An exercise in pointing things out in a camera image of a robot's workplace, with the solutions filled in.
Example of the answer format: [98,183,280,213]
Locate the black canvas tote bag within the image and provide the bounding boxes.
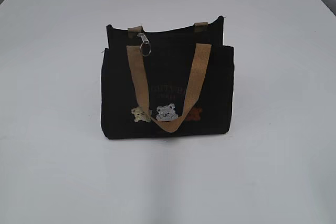
[101,16,234,140]

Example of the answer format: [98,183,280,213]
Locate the silver zipper pull ring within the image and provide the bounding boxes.
[136,33,152,57]

